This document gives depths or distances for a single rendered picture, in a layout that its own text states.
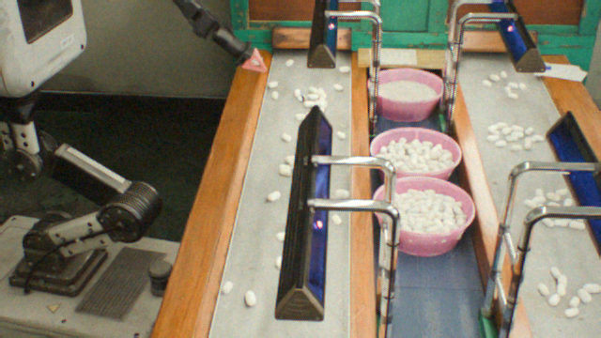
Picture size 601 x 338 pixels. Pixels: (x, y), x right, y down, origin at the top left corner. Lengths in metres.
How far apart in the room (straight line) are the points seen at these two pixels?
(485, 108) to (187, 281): 1.25
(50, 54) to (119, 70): 2.19
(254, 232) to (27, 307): 0.69
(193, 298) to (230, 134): 0.73
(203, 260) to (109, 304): 0.45
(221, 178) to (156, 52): 1.94
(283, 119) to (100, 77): 1.85
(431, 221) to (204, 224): 0.59
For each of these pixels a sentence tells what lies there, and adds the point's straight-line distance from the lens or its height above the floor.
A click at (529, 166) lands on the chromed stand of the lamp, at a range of 1.47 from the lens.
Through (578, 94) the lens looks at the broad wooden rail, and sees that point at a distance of 2.63.
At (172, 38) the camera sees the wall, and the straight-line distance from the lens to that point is 3.83.
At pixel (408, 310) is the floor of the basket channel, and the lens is 1.75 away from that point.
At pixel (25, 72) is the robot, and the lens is 1.75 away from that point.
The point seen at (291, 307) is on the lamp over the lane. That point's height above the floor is 1.07.
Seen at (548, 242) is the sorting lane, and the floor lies 0.74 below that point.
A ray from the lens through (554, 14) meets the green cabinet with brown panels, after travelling 2.88.
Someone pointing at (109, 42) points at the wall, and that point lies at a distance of 3.95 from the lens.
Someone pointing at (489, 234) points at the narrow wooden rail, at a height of 0.76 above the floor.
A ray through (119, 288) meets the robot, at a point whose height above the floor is 0.48.
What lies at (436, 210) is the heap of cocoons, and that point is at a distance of 1.96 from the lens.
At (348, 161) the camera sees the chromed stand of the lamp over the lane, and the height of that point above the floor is 1.12.
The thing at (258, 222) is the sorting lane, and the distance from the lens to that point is 1.89.
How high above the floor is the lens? 1.87
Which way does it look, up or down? 33 degrees down
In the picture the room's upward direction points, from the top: 1 degrees counter-clockwise
